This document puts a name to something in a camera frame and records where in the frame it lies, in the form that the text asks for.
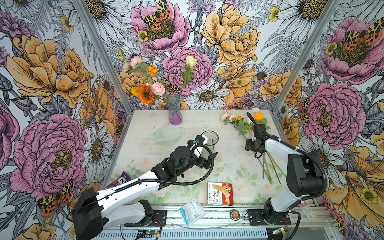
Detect pink carnation stem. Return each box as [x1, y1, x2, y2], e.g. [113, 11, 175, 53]
[221, 111, 253, 139]
[123, 56, 148, 74]

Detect clear ribbed glass vase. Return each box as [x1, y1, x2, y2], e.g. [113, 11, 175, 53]
[202, 130, 219, 153]

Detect blue purple glass vase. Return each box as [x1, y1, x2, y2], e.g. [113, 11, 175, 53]
[165, 94, 183, 126]

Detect orange gerbera flower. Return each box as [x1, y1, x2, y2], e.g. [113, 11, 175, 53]
[139, 85, 156, 105]

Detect pink rose flower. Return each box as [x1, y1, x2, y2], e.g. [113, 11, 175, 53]
[150, 83, 169, 101]

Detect yellow ranunculus stem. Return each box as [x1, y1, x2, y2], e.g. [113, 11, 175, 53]
[130, 65, 159, 98]

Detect cream white rose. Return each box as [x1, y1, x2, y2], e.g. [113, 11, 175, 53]
[182, 56, 197, 88]

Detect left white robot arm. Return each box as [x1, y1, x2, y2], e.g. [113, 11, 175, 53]
[71, 145, 217, 240]

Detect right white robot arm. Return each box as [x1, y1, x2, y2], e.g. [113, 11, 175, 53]
[245, 125, 329, 225]

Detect orange yellow flower stems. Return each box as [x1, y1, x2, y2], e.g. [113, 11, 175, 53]
[230, 112, 286, 184]

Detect red bandage box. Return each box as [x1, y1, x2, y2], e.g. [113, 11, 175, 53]
[207, 182, 234, 206]

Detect white blue tissue pack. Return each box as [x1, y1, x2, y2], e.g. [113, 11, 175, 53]
[179, 199, 206, 227]

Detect pink snack packet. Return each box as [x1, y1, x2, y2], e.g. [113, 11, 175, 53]
[106, 171, 131, 189]

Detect small green circuit board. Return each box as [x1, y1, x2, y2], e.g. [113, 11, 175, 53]
[137, 230, 159, 237]

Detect pink clear plastic tube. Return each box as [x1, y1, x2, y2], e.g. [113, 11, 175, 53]
[298, 200, 317, 220]

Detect left black corrugated cable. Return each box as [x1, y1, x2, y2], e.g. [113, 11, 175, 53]
[104, 143, 215, 194]

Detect black corrugated cable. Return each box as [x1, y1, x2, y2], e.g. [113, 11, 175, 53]
[104, 143, 215, 194]
[245, 112, 328, 201]

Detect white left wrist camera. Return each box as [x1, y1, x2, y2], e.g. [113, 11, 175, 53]
[190, 135, 208, 159]

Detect right black corrugated cable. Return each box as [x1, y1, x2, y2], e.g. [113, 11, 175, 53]
[245, 112, 328, 201]

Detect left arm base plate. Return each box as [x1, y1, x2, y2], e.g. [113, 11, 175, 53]
[124, 210, 168, 227]

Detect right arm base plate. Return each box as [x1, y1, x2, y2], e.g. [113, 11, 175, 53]
[244, 209, 292, 226]

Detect slotted white cable duct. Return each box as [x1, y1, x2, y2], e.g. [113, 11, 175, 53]
[98, 228, 269, 240]

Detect right aluminium corner post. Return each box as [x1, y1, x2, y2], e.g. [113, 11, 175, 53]
[271, 0, 343, 114]

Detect aluminium corner post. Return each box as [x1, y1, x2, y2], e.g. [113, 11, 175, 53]
[271, 0, 343, 114]
[70, 0, 134, 116]

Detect left aluminium corner post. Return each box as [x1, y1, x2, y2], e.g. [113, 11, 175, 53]
[70, 0, 134, 116]

